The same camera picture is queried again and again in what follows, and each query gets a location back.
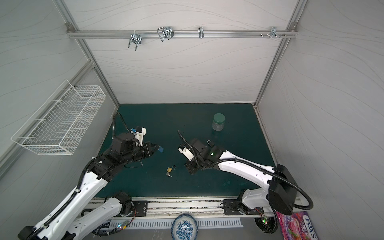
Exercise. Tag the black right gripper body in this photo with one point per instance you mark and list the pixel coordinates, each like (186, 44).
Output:
(193, 162)

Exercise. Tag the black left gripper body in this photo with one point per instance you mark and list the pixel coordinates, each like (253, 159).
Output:
(144, 151)

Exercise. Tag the brass padlock with keys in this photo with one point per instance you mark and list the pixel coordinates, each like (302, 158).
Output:
(169, 170)

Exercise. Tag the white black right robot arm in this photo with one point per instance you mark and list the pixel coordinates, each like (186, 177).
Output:
(275, 184)

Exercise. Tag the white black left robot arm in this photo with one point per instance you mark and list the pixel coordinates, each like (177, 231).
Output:
(62, 223)

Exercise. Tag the clear jar green lid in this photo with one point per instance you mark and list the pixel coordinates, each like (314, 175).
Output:
(218, 122)

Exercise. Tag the blue white patterned plate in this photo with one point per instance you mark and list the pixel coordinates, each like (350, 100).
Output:
(184, 227)

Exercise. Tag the metal U-bolt clamp left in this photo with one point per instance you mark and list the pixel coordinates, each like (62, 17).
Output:
(135, 40)

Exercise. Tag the metal u-bolt clamp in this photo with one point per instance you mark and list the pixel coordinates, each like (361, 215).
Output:
(165, 33)
(135, 40)

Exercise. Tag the metal U-bolt clamp middle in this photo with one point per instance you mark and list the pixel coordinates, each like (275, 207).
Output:
(165, 33)

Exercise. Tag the pink Fox's candy bag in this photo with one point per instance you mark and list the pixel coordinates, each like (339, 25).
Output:
(297, 226)

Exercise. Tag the metal hook clamp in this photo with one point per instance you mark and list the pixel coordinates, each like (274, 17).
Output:
(201, 32)

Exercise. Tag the aluminium top crossbar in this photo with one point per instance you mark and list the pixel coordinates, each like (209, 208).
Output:
(179, 34)

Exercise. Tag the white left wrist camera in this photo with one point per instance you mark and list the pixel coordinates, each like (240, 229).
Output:
(139, 133)

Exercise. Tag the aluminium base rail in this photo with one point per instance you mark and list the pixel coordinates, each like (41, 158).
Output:
(198, 207)

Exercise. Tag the white wire basket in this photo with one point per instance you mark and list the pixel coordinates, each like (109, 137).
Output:
(58, 126)

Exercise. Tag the metal bracket clamp right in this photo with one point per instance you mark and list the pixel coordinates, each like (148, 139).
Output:
(273, 34)

